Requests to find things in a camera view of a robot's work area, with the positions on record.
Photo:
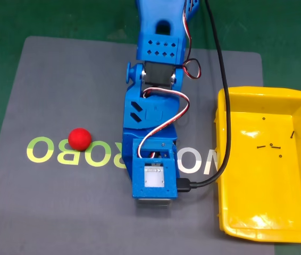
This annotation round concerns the red ball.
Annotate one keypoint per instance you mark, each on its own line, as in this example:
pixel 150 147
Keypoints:
pixel 79 139

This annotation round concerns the yellow plastic bin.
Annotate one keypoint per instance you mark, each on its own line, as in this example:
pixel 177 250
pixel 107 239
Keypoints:
pixel 262 191

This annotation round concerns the black screw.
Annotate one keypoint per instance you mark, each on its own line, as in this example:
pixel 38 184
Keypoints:
pixel 261 146
pixel 292 135
pixel 276 146

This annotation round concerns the gray printed mat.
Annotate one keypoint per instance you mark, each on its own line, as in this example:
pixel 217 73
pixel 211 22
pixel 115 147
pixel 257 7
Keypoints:
pixel 60 93

